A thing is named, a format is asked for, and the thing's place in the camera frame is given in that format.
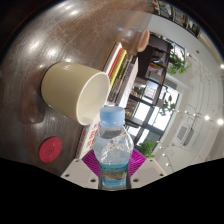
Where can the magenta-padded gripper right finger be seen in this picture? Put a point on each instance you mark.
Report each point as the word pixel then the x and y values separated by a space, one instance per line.
pixel 150 171

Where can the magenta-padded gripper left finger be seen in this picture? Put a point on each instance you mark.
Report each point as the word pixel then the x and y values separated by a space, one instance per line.
pixel 78 171

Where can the clear blue-capped water bottle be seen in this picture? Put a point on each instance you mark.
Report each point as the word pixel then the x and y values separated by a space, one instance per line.
pixel 113 156

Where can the tall potted green plant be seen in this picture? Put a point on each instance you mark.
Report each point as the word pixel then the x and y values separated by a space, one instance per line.
pixel 147 149

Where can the flat round red coaster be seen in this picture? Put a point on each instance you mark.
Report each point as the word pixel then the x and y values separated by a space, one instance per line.
pixel 50 149

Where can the ceiling air conditioner unit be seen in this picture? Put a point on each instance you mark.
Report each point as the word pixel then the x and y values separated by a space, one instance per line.
pixel 185 133

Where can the small potted green plant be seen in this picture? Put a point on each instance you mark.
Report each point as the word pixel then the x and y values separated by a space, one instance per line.
pixel 166 106

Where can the group of ceiling spotlights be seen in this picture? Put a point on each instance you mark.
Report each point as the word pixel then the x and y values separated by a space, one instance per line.
pixel 206 117

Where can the dark cube shelf unit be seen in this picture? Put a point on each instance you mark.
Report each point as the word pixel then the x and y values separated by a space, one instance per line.
pixel 150 90

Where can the cream ceramic mug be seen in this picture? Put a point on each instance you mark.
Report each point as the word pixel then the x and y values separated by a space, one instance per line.
pixel 66 90

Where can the white cover book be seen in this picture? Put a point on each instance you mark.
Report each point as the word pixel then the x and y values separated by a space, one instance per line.
pixel 128 83

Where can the yellow spine book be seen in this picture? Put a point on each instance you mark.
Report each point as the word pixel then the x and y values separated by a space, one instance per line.
pixel 118 66

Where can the bushy potted green plant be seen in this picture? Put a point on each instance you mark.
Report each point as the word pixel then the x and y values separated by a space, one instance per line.
pixel 178 63

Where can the red spine book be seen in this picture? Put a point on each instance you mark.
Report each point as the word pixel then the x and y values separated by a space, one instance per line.
pixel 112 60

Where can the dark wall bookcase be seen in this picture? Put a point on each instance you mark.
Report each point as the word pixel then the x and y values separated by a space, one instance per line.
pixel 176 15

